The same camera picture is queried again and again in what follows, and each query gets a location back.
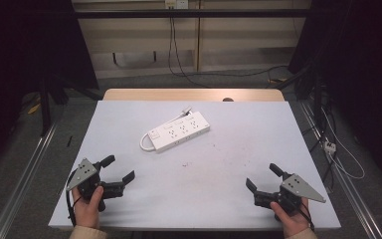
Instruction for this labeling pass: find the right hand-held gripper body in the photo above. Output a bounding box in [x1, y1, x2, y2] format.
[269, 172, 327, 222]

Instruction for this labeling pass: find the black horizontal bar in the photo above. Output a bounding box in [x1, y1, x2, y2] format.
[74, 8, 312, 19]

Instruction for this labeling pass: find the white wall socket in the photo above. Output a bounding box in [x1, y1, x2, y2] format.
[164, 0, 190, 10]

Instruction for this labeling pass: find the aluminium floor rail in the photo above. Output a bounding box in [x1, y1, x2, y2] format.
[0, 121, 60, 239]
[298, 100, 382, 239]

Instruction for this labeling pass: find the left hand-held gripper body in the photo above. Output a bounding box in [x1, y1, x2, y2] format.
[65, 157, 107, 213]

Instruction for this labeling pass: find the person's right hand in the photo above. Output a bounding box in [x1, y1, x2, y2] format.
[270, 197, 311, 239]

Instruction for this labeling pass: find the black curtain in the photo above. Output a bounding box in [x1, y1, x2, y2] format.
[0, 0, 99, 187]
[287, 0, 382, 192]

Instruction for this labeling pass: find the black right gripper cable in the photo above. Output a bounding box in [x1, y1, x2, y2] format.
[298, 198, 316, 232]

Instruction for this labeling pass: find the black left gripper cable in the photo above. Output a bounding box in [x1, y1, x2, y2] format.
[65, 167, 83, 227]

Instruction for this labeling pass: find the black hanging cable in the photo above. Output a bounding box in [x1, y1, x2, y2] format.
[167, 16, 289, 90]

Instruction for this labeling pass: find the person's left hand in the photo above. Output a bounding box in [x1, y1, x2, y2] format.
[72, 185, 104, 230]

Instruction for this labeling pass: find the white table mat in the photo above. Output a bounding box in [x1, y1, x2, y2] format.
[48, 100, 342, 231]

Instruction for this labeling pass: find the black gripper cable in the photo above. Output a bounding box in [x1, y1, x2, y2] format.
[65, 167, 83, 227]
[298, 198, 316, 232]

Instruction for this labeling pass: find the white floor power strip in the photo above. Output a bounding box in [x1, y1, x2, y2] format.
[323, 140, 337, 154]

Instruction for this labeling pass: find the black metal stand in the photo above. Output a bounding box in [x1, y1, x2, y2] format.
[275, 64, 337, 190]
[38, 74, 103, 137]

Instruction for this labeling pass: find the white floor cable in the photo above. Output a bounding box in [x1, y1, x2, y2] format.
[320, 108, 366, 181]

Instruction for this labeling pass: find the wooden table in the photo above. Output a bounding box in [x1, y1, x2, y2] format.
[102, 88, 286, 103]

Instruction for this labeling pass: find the white power strip cable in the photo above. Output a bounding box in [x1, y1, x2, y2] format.
[139, 112, 187, 153]

